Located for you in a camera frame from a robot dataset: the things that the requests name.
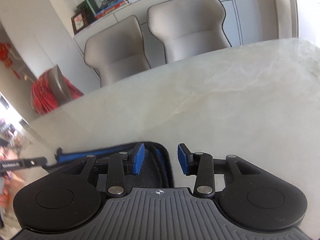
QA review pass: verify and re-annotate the beige chair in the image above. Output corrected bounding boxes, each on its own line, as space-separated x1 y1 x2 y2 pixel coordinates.
84 15 151 87
147 0 232 63

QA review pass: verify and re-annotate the red chinese knot decoration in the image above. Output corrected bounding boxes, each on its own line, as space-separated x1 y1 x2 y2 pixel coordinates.
0 43 22 80

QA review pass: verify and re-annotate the beige chair left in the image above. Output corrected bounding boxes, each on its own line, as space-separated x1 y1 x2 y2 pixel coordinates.
84 15 151 87

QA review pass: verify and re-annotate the red patterned cloth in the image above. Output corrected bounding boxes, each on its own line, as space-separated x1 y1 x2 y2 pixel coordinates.
30 68 84 115

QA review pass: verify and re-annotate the stack of books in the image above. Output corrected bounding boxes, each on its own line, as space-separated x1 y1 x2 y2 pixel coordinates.
94 0 128 19

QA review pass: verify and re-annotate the grey chair with cloth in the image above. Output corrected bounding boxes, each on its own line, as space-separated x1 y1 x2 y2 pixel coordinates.
48 65 73 106

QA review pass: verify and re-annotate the person hand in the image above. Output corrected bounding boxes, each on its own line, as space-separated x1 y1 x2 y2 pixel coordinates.
1 171 27 210

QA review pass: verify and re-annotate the beige chair right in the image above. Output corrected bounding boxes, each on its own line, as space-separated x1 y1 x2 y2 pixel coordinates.
147 0 232 63

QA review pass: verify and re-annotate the framed picture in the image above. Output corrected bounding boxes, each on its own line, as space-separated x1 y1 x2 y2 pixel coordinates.
71 11 88 35

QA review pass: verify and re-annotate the blue and grey towel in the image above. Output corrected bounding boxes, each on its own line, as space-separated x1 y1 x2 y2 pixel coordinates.
47 141 174 191

